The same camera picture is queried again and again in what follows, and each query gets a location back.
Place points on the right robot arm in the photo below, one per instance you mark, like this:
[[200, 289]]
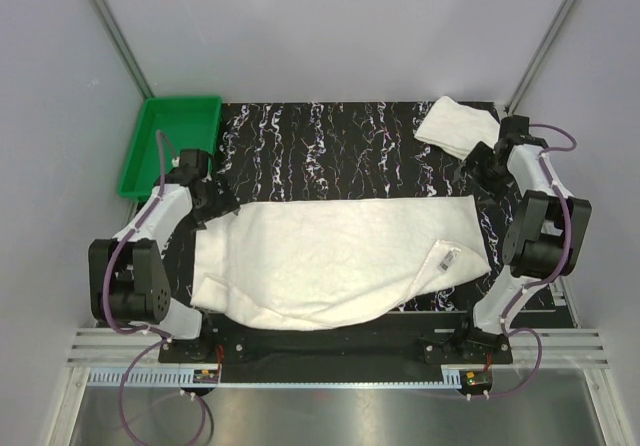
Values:
[[542, 243]]

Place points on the green plastic tray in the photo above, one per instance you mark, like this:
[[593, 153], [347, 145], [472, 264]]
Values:
[[172, 123]]

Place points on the aluminium frame rail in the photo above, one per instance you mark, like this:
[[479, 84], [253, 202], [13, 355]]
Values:
[[561, 348]]

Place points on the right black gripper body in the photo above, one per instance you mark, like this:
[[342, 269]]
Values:
[[487, 174]]

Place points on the connector board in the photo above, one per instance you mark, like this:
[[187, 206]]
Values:
[[206, 376], [477, 378]]

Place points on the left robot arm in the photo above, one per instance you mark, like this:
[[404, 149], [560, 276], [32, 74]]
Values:
[[130, 289]]

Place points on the right connector board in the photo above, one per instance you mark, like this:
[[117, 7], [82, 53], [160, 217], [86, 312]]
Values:
[[477, 378]]

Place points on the left connector board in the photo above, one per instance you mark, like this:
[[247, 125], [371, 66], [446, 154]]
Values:
[[206, 376]]

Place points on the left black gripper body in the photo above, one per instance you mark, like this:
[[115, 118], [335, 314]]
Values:
[[214, 206]]

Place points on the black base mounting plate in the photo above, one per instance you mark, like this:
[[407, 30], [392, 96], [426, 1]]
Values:
[[402, 343]]

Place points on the grey slotted cable duct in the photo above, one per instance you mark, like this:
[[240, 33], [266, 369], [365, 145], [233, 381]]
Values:
[[236, 378]]

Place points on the large white towel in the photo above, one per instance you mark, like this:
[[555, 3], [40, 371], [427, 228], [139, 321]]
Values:
[[318, 265]]

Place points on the small white towel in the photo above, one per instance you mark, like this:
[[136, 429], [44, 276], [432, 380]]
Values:
[[456, 128]]

